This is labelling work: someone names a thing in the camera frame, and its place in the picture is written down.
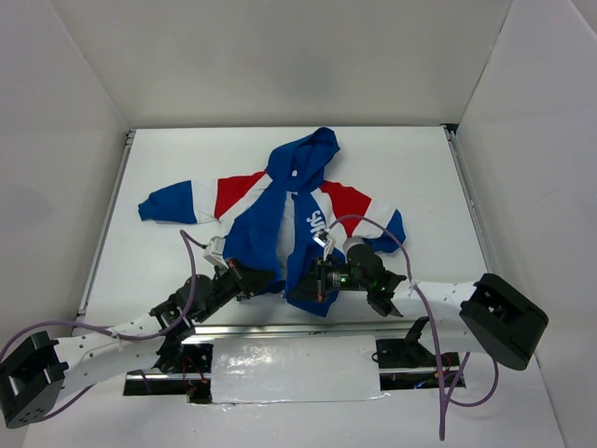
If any blue red white hooded jacket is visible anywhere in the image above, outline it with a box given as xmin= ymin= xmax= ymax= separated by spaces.
xmin=138 ymin=127 xmax=406 ymax=317

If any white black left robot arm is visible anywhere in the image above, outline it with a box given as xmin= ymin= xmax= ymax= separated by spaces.
xmin=1 ymin=259 xmax=275 ymax=429

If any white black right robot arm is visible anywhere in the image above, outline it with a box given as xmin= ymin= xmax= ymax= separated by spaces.
xmin=288 ymin=244 xmax=548 ymax=371

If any white foil front panel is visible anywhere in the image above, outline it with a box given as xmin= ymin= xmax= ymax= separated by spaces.
xmin=211 ymin=336 xmax=382 ymax=404

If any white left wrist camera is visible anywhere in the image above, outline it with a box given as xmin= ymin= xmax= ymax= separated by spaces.
xmin=203 ymin=236 xmax=229 ymax=270

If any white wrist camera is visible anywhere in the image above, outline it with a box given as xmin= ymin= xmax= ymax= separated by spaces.
xmin=313 ymin=229 xmax=336 ymax=260
xmin=203 ymin=236 xmax=229 ymax=270

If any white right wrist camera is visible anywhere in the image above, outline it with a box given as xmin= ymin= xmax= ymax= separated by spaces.
xmin=313 ymin=229 xmax=336 ymax=260

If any aluminium front frame rail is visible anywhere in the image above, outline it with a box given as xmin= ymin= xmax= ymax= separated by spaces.
xmin=185 ymin=320 xmax=414 ymax=343

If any aluminium frame rail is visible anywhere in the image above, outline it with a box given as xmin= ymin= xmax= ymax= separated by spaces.
xmin=442 ymin=123 xmax=498 ymax=273
xmin=185 ymin=320 xmax=414 ymax=343
xmin=76 ymin=129 xmax=136 ymax=322

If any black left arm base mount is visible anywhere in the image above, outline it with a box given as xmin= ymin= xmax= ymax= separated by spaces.
xmin=123 ymin=342 xmax=214 ymax=404

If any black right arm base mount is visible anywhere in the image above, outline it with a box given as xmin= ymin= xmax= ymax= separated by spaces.
xmin=371 ymin=317 xmax=439 ymax=391

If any aluminium left frame rail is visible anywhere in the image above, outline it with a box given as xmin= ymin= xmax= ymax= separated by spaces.
xmin=76 ymin=129 xmax=136 ymax=322

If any aluminium right frame rail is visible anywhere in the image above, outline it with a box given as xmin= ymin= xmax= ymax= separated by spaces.
xmin=442 ymin=123 xmax=498 ymax=273

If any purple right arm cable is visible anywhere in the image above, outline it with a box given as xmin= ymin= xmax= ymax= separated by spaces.
xmin=326 ymin=214 xmax=500 ymax=442

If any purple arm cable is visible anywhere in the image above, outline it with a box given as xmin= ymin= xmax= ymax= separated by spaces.
xmin=326 ymin=214 xmax=500 ymax=442
xmin=0 ymin=229 xmax=218 ymax=419

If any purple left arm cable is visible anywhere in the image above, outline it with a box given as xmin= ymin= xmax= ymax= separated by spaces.
xmin=0 ymin=229 xmax=218 ymax=419

